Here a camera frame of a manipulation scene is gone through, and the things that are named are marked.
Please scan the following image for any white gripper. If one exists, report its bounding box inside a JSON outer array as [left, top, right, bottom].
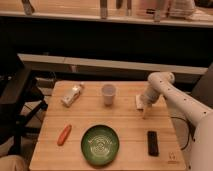
[[140, 85, 160, 119]]

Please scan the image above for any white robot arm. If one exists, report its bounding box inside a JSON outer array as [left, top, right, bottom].
[[135, 72, 213, 171]]

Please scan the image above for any green plate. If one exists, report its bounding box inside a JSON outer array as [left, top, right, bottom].
[[81, 125, 120, 166]]

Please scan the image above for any orange carrot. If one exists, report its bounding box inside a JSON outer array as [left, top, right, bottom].
[[57, 125, 72, 146]]

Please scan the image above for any black office chair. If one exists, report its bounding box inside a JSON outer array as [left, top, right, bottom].
[[0, 55, 48, 155]]

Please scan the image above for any wooden table board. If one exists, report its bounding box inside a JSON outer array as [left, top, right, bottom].
[[30, 81, 186, 171]]

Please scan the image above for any white sponge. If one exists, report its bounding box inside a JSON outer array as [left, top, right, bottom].
[[135, 95, 144, 110]]

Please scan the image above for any black cable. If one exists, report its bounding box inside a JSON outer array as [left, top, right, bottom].
[[172, 115, 192, 151]]

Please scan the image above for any black remote control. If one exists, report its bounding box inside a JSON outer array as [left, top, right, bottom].
[[147, 131, 159, 156]]

